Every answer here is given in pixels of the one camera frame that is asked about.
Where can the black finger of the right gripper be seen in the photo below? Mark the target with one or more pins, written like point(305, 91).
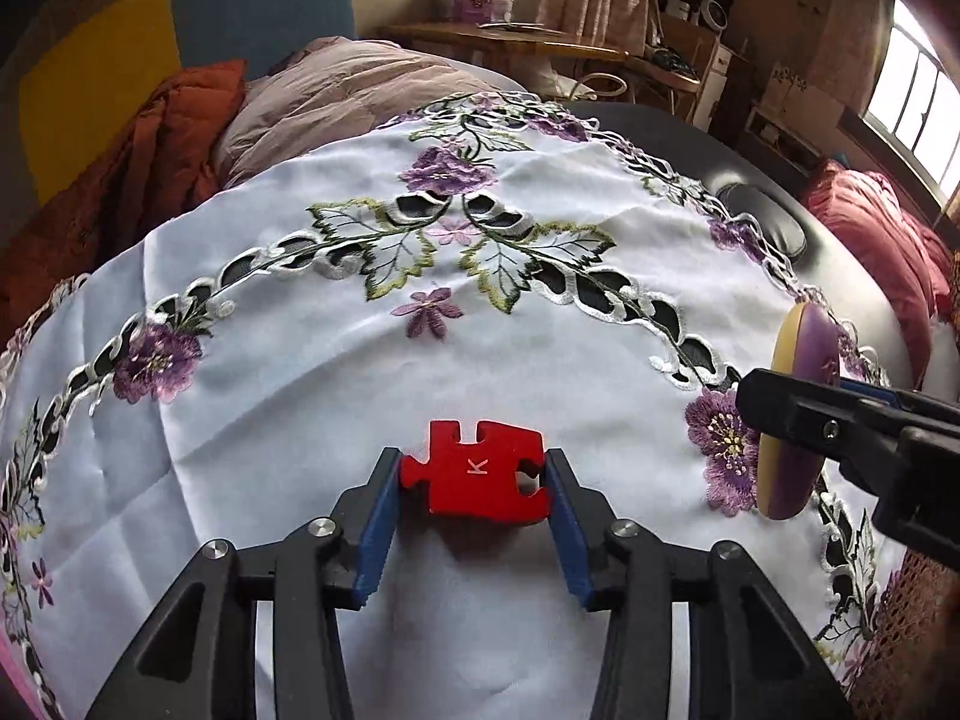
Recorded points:
point(867, 390)

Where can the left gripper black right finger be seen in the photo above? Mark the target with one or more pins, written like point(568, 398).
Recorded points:
point(569, 508)

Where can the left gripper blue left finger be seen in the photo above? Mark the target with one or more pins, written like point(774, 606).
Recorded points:
point(374, 520)

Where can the red puzzle piece letter K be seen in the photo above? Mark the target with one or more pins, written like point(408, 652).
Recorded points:
point(479, 479)

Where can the purple oval patterned case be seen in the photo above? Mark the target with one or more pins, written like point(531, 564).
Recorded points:
point(807, 348)

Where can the pink red cushion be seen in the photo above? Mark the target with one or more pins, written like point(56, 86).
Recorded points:
point(907, 260)

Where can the floral embroidered white tablecloth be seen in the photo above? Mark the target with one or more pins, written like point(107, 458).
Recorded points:
point(603, 281)

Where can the rust brown quilted jacket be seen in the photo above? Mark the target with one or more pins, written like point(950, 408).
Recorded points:
point(158, 168)

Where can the pinkish grey blanket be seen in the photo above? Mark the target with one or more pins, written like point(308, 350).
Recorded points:
point(333, 89)

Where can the wooden side shelf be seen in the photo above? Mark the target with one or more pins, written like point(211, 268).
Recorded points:
point(501, 43)

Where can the grey yellow blue sofa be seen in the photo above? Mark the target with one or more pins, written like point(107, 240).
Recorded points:
point(61, 110)

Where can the purple gift box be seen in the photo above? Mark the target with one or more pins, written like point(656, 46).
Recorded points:
point(475, 12)

